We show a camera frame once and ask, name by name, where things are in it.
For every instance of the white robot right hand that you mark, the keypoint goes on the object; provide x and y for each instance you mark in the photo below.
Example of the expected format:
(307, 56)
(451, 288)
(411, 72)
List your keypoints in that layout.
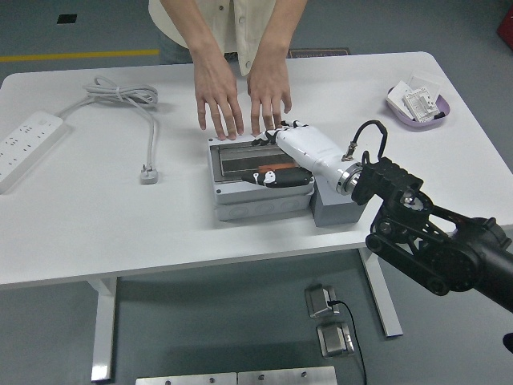
(312, 148)

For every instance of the dark floor sign mat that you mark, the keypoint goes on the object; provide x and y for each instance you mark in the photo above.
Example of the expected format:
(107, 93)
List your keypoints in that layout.
(320, 53)

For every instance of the white table leg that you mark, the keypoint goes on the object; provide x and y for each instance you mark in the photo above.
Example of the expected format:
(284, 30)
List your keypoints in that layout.
(102, 341)
(384, 305)

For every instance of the person's left hand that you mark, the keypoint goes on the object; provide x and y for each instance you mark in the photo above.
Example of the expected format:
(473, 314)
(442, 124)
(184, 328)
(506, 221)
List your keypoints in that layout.
(268, 90)

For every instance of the red object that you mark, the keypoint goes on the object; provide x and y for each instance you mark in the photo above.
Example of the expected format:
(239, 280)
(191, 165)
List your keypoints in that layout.
(506, 26)

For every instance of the purple tray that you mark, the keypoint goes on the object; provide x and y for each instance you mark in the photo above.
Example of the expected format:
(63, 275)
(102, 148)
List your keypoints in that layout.
(417, 125)

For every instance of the person's right forearm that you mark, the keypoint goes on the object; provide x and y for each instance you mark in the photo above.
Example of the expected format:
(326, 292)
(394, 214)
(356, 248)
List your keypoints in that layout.
(198, 32)

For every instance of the grey plastic junction box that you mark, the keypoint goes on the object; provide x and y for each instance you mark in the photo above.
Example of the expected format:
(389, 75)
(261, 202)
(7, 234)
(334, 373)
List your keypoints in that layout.
(260, 200)

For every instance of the black floor socket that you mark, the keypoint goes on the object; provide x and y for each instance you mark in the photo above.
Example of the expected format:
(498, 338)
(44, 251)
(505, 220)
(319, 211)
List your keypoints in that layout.
(67, 19)

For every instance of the white power strip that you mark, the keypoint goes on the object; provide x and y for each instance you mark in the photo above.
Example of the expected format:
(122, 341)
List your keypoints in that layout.
(24, 144)

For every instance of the small black part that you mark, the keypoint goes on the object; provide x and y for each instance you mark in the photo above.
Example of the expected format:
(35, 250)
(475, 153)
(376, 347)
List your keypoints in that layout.
(441, 116)

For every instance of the white switch module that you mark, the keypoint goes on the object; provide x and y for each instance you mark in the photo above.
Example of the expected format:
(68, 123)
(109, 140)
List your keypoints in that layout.
(421, 103)

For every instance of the person's left forearm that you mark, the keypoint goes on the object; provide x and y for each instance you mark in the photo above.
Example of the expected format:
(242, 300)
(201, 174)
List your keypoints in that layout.
(280, 32)

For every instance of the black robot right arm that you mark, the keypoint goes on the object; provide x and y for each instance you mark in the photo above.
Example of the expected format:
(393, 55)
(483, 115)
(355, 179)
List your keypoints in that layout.
(441, 256)

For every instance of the person's right hand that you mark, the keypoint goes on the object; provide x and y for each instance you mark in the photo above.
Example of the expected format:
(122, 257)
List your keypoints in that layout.
(218, 92)

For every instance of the clear hinged box lid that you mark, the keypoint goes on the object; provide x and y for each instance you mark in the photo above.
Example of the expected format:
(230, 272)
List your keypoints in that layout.
(240, 158)

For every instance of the clear plastic packet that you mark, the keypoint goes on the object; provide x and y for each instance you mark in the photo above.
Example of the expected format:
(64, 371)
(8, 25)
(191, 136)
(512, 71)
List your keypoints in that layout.
(425, 80)

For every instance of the grey block with round hole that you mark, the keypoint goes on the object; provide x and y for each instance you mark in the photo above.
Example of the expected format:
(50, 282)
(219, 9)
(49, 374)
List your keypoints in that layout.
(332, 212)

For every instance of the orange cylindrical battery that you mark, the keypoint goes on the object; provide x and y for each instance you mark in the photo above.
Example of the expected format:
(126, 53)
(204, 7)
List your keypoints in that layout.
(280, 167)

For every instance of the person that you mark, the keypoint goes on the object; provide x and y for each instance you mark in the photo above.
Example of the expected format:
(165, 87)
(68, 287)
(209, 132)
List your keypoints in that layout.
(236, 24)

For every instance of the metal plate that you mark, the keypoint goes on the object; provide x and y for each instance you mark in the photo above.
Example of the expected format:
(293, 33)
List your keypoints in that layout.
(286, 377)
(184, 379)

